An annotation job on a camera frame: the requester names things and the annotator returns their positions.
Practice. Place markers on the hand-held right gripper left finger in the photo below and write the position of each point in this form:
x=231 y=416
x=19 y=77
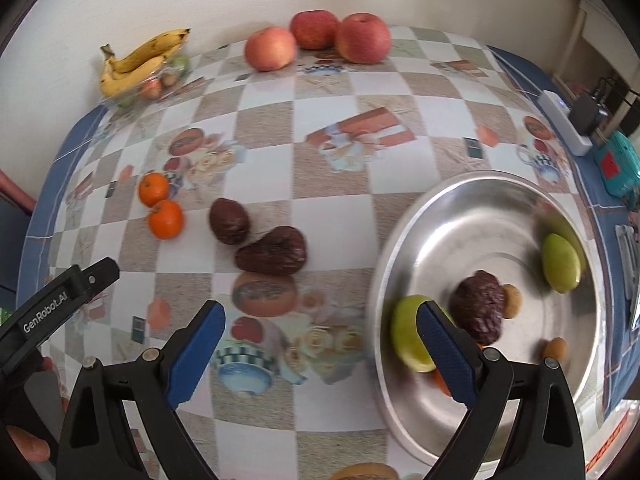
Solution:
x=195 y=355

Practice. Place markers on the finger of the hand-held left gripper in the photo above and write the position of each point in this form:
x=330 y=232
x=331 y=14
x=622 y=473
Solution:
x=45 y=310

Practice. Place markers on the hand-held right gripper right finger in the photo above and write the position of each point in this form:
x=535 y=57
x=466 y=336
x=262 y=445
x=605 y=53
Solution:
x=447 y=355

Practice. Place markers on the green jujube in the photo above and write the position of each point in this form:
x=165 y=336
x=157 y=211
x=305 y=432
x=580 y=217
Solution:
x=560 y=265
x=407 y=330

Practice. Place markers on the large wrinkled brown date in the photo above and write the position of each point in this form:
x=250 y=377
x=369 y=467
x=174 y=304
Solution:
x=477 y=305

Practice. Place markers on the small brown longan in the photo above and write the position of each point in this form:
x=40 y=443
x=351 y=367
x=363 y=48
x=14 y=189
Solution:
x=511 y=301
x=555 y=348

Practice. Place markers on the round metal plate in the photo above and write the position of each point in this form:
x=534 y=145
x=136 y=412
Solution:
x=465 y=240

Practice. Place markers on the person's left hand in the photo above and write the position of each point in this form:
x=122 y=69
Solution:
x=27 y=445

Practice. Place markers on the printed checkered tablecloth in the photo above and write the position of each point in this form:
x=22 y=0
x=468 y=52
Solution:
x=325 y=200

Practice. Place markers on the clear plastic container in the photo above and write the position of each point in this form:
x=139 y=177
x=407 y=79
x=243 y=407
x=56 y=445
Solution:
x=116 y=102

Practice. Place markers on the small tangerine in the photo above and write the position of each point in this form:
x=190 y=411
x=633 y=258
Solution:
x=151 y=89

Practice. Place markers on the teal box with red label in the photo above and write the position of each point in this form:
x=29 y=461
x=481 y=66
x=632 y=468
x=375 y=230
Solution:
x=617 y=165

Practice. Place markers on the white power strip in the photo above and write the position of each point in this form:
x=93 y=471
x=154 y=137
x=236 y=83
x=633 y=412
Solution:
x=557 y=110

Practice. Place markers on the banana bunch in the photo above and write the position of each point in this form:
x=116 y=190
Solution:
x=145 y=52

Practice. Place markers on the black power adapter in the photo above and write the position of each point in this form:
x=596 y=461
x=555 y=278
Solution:
x=585 y=112

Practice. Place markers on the pale red apple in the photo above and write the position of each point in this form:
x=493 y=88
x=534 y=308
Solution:
x=270 y=48

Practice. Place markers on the dark red apple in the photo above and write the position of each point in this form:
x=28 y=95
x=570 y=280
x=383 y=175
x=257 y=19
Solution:
x=314 y=29

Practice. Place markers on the white furniture frame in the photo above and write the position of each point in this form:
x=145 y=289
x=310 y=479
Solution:
x=582 y=25

